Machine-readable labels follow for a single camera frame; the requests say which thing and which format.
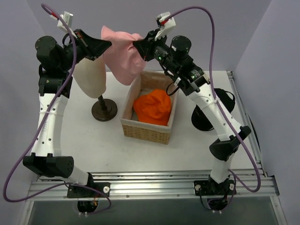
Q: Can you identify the pink hat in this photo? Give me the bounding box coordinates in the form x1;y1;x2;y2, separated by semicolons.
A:
101;26;146;86

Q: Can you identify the orange hat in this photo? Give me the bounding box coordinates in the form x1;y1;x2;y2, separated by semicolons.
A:
133;89;172;126

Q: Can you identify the black cap with R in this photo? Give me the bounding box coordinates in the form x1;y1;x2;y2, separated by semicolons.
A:
191;88;235;131

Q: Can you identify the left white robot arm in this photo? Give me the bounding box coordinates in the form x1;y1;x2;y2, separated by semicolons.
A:
22;30;112;196

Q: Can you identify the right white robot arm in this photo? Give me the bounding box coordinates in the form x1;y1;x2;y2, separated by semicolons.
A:
133;30;251;194

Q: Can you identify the cream mannequin head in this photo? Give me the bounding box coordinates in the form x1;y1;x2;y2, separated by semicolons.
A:
73;56;106;99

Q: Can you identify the dark round mannequin stand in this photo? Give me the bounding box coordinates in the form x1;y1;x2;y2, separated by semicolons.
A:
91;95;118;122

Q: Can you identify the wicker basket with liner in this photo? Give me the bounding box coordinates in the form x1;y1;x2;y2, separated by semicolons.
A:
120;71;178;144

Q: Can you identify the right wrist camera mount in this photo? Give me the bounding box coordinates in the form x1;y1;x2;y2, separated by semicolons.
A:
155;12;176;41

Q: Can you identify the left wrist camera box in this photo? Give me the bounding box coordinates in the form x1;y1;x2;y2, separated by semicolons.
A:
50;11;74;32

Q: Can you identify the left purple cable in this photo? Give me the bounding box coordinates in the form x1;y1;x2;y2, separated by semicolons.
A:
3;3;112;215

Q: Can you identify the purple cable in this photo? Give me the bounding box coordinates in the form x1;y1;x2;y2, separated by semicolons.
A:
3;3;112;215
161;7;262;211

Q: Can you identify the aluminium rail frame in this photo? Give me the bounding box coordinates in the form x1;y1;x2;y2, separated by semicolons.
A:
21;83;286;225

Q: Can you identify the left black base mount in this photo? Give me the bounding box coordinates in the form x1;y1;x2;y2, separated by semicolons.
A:
67;182;112;214

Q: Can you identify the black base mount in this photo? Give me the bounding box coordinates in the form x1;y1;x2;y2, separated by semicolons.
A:
67;182;112;214
194;178;237;214

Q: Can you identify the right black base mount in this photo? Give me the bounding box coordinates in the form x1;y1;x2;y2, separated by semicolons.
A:
194;178;237;214

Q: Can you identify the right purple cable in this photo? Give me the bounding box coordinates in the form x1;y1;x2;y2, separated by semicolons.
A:
161;7;262;211

